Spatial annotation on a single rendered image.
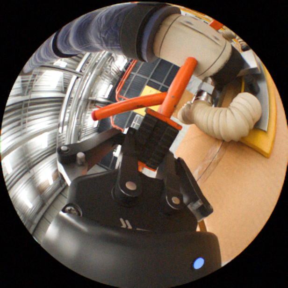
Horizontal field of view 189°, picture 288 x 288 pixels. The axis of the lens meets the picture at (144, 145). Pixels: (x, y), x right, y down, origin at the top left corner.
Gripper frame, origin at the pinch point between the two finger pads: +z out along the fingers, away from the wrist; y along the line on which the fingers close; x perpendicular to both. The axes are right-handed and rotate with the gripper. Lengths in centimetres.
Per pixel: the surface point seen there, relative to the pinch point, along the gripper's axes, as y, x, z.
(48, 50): -47, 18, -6
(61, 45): -35.1, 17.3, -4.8
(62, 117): -190, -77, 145
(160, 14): -7.7, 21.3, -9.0
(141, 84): -230, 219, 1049
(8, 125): -500, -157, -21
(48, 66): -175, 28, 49
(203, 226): 27.7, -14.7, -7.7
